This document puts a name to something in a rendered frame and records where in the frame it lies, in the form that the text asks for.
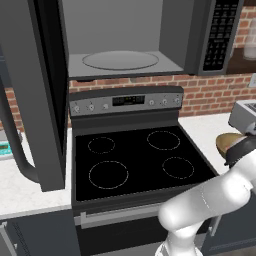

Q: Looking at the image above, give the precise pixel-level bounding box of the brown bowl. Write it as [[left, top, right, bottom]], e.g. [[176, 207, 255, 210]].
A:
[[215, 132, 248, 158]]

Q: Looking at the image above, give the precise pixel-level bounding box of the dark grey microwave door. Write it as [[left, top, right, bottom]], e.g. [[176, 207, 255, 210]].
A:
[[0, 0, 70, 193]]

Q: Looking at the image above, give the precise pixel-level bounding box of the dark grey microwave oven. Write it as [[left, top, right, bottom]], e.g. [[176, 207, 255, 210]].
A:
[[58, 0, 245, 82]]

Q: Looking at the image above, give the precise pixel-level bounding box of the black oven door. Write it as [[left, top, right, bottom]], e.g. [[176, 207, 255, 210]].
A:
[[73, 201, 214, 256]]

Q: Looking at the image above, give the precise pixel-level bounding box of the dark grey cupboard door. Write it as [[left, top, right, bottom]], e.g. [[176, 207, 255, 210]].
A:
[[199, 192, 256, 256], [0, 209, 82, 256]]

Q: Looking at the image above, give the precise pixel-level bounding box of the black and steel stove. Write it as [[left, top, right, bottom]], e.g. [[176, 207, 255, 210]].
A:
[[68, 85, 221, 256]]

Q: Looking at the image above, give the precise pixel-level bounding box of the grey glass turntable plate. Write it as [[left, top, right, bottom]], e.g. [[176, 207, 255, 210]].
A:
[[81, 50, 160, 71]]

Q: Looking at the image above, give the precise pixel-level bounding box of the grey toaster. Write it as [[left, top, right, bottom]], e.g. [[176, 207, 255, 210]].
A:
[[227, 99, 256, 135]]

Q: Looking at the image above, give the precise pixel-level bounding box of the dark wooden shelf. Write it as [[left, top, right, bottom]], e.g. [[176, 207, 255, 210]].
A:
[[225, 47, 256, 76]]

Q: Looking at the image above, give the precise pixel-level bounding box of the white jar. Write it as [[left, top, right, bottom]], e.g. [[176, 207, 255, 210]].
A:
[[242, 32, 256, 62]]

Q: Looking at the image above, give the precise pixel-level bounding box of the steel oven door handle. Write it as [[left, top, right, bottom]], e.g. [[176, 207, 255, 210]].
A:
[[79, 203, 168, 230]]

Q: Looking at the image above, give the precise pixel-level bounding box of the dark grey microwave door handle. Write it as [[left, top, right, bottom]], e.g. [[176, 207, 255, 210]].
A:
[[0, 75, 42, 184]]

